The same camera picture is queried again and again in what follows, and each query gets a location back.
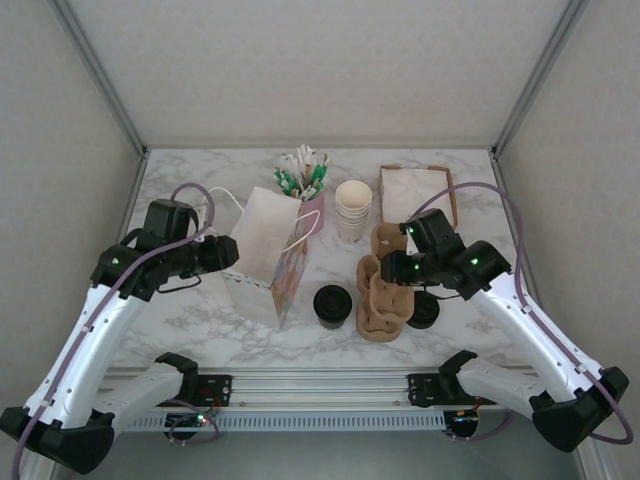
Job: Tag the patterned paper gift bag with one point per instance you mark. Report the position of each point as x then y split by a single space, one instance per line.
260 225

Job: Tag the wrinkled white napkin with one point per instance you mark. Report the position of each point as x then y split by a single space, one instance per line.
400 187

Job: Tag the black lidded coffee cup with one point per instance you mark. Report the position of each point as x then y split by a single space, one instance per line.
332 302

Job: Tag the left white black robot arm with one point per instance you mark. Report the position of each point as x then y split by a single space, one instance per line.
85 350

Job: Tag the brown cardboard tray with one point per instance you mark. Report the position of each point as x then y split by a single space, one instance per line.
454 205

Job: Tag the black cup lid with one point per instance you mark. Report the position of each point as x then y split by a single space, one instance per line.
425 312

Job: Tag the white napkin stack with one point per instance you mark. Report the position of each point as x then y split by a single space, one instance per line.
388 205

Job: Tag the green sachet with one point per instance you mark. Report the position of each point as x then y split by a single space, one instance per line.
282 181
321 172

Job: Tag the pink cup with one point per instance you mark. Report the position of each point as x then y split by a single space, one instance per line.
316 215

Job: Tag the white sachet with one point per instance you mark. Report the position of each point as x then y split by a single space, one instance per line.
289 162
305 155

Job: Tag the small electronics board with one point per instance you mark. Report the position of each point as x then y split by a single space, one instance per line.
187 421
465 425

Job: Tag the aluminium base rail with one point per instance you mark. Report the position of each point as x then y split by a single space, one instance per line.
320 387

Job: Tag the aluminium frame post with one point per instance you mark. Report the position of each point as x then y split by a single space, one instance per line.
101 75
539 75

